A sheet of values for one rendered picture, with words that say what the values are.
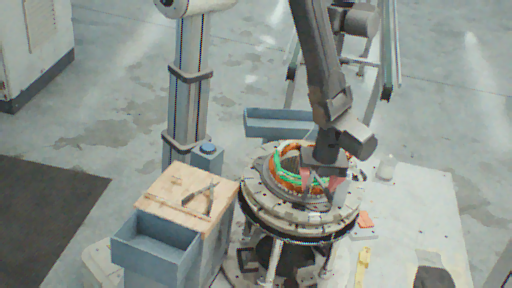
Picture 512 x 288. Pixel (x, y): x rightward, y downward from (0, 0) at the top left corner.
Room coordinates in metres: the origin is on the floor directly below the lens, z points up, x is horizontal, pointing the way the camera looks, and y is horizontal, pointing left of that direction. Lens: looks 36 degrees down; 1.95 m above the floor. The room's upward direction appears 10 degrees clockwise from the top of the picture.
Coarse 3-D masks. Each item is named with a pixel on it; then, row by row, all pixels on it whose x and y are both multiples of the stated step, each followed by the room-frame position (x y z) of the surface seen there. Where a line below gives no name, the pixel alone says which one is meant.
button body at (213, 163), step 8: (200, 144) 1.22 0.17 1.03; (192, 152) 1.18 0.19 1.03; (200, 152) 1.18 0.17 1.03; (216, 152) 1.20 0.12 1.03; (192, 160) 1.18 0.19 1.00; (200, 160) 1.17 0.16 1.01; (208, 160) 1.16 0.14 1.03; (216, 160) 1.19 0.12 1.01; (200, 168) 1.17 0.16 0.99; (208, 168) 1.16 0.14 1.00; (216, 168) 1.19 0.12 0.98
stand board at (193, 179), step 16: (160, 176) 1.02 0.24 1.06; (176, 176) 1.03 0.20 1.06; (192, 176) 1.04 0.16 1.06; (208, 176) 1.05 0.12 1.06; (160, 192) 0.96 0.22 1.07; (176, 192) 0.97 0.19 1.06; (224, 192) 1.00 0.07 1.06; (144, 208) 0.89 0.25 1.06; (160, 208) 0.90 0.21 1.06; (192, 208) 0.92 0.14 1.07; (224, 208) 0.95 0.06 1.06; (192, 224) 0.87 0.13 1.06; (208, 224) 0.88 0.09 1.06
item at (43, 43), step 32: (0, 0) 2.62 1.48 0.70; (32, 0) 2.88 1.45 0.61; (64, 0) 3.27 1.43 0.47; (0, 32) 2.58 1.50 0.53; (32, 32) 2.83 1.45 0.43; (64, 32) 3.23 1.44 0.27; (0, 64) 2.57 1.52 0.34; (32, 64) 2.81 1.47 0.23; (64, 64) 3.21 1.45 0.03; (0, 96) 2.57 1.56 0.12; (32, 96) 2.79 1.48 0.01
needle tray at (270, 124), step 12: (252, 108) 1.42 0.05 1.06; (264, 108) 1.43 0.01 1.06; (276, 108) 1.43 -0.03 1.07; (252, 120) 1.40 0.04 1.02; (264, 120) 1.42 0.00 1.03; (276, 120) 1.43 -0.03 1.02; (288, 120) 1.44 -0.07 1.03; (300, 120) 1.45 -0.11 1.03; (312, 120) 1.46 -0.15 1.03; (252, 132) 1.31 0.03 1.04; (264, 132) 1.32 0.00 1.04; (276, 132) 1.33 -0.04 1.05; (288, 132) 1.34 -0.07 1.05; (300, 132) 1.35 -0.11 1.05; (312, 132) 1.35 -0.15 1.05; (264, 144) 1.38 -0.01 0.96
